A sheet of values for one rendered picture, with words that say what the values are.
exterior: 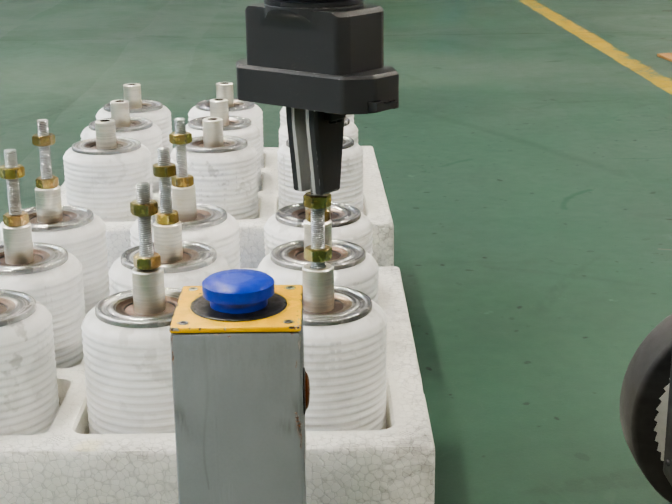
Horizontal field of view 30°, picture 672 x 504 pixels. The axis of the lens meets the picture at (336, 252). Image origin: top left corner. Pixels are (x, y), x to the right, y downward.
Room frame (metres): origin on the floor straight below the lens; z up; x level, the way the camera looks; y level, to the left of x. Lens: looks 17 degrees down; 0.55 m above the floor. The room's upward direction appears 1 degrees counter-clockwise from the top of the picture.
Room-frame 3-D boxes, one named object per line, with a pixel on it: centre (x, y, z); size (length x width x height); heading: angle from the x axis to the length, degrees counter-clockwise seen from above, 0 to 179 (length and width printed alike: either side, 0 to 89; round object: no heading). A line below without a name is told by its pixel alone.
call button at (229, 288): (0.66, 0.05, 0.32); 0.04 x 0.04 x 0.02
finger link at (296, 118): (0.84, 0.02, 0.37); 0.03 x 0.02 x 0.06; 141
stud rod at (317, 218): (0.83, 0.01, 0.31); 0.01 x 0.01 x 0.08
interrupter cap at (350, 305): (0.83, 0.01, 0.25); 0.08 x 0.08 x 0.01
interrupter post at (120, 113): (1.48, 0.26, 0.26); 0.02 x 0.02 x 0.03
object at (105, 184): (1.36, 0.25, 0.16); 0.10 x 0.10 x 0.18
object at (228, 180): (1.36, 0.13, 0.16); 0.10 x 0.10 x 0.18
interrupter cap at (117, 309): (0.83, 0.13, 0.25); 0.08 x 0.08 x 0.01
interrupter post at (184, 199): (1.06, 0.13, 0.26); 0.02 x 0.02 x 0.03
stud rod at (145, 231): (0.83, 0.13, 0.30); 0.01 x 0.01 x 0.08
